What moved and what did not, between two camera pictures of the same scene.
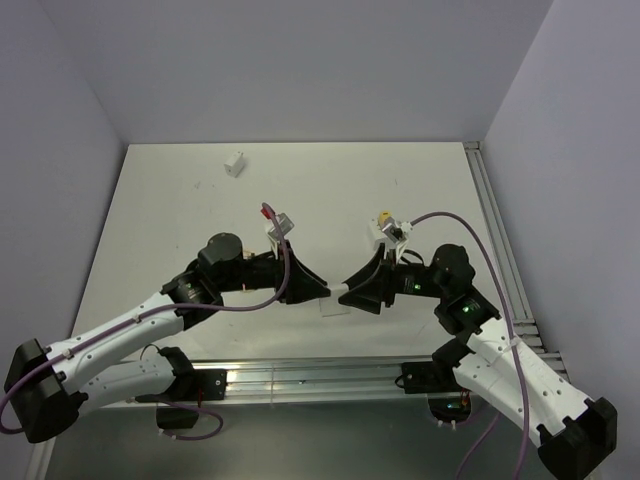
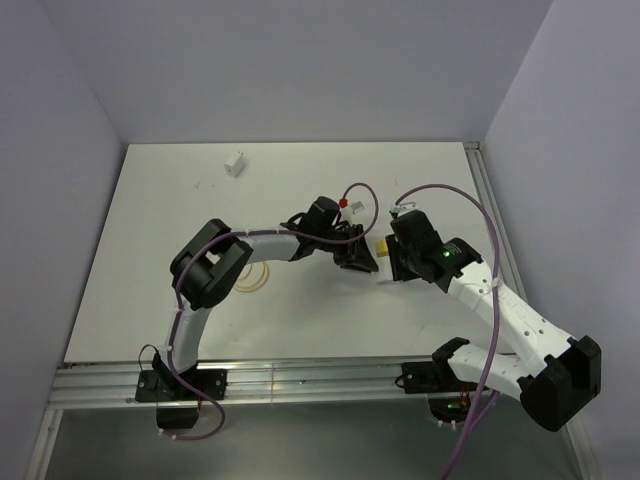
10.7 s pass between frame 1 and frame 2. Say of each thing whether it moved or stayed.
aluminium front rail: stayed
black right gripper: moved
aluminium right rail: stayed
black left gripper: moved
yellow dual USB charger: moved
